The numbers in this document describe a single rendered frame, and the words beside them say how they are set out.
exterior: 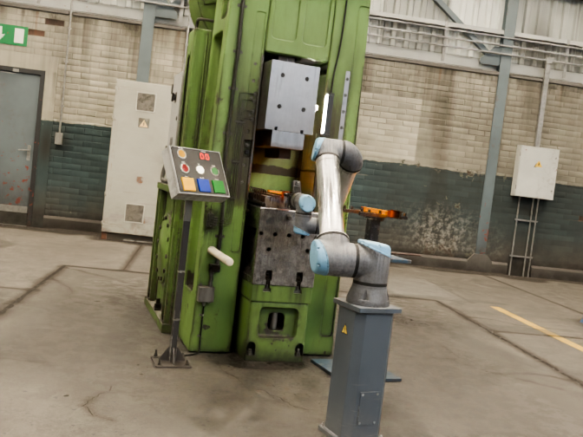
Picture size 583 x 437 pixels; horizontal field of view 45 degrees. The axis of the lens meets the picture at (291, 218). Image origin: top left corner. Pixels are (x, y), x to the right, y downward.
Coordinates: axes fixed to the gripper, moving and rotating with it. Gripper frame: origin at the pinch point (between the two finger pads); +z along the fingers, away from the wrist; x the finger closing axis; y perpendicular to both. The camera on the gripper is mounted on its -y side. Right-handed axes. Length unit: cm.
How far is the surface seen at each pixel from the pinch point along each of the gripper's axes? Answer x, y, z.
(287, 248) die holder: 3.2, 31.4, -3.7
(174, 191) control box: -69, 4, -22
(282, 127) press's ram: -6.9, -38.2, 3.9
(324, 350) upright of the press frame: 44, 97, 15
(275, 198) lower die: -5.9, 3.4, 2.9
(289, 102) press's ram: -5, -53, 4
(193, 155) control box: -59, -15, -9
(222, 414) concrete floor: -47, 99, -88
